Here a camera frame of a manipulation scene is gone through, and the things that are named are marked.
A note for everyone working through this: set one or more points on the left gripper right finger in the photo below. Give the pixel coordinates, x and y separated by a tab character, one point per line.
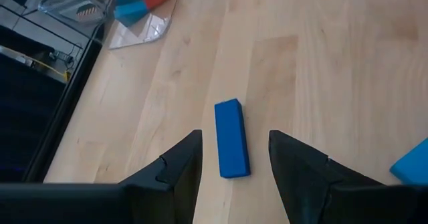
311	187

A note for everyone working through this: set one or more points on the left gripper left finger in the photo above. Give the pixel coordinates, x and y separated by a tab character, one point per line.
160	194

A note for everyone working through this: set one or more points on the dark blue rectangular block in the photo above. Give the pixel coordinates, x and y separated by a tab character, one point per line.
232	138

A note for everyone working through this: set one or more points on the clear plastic bin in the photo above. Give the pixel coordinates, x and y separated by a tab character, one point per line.
147	30

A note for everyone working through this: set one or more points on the black mat orange striped edge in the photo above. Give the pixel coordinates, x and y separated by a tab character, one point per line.
88	12

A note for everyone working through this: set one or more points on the black metal rig frame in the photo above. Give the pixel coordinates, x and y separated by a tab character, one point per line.
63	110

